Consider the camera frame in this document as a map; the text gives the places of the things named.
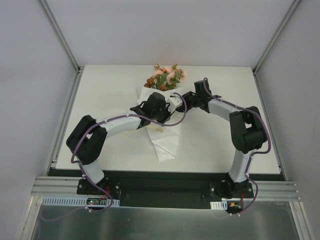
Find cream printed ribbon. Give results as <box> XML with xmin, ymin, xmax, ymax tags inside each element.
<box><xmin>124</xmin><ymin>126</ymin><xmax>166</xmax><ymax>134</ymax></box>

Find translucent white wrapping paper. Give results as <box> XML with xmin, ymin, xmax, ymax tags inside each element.
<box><xmin>137</xmin><ymin>85</ymin><xmax>185</xmax><ymax>162</ymax></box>

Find pink rose stem with leaves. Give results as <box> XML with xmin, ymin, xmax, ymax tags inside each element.
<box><xmin>154</xmin><ymin>64</ymin><xmax>186</xmax><ymax>91</ymax></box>

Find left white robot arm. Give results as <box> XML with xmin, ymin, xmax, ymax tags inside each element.
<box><xmin>66</xmin><ymin>92</ymin><xmax>188</xmax><ymax>197</ymax></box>

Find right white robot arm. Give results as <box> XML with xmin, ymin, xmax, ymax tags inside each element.
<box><xmin>181</xmin><ymin>77</ymin><xmax>271</xmax><ymax>199</ymax></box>

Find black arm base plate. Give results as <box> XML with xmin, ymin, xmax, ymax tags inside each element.
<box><xmin>47</xmin><ymin>169</ymin><xmax>287</xmax><ymax>208</ymax></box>

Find left aluminium frame post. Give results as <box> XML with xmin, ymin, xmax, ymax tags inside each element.
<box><xmin>37</xmin><ymin>0</ymin><xmax>81</xmax><ymax>73</ymax></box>

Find aluminium frame post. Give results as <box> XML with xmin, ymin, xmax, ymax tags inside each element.
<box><xmin>252</xmin><ymin>0</ymin><xmax>303</xmax><ymax>76</ymax></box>
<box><xmin>37</xmin><ymin>0</ymin><xmax>81</xmax><ymax>73</ymax></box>

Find right white cable duct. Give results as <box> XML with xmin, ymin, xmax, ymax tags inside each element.
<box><xmin>210</xmin><ymin>200</ymin><xmax>228</xmax><ymax>211</ymax></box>

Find white cable duct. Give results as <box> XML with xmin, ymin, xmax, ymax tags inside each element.
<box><xmin>210</xmin><ymin>200</ymin><xmax>228</xmax><ymax>211</ymax></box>
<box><xmin>42</xmin><ymin>196</ymin><xmax>120</xmax><ymax>208</ymax></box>

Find right aluminium frame post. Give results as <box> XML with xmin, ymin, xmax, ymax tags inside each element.
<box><xmin>252</xmin><ymin>0</ymin><xmax>303</xmax><ymax>76</ymax></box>

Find aluminium front rail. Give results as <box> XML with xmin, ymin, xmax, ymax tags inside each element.
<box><xmin>31</xmin><ymin>176</ymin><xmax>302</xmax><ymax>202</ymax></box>

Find left white cable duct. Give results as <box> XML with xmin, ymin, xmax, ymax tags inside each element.
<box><xmin>42</xmin><ymin>196</ymin><xmax>120</xmax><ymax>208</ymax></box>

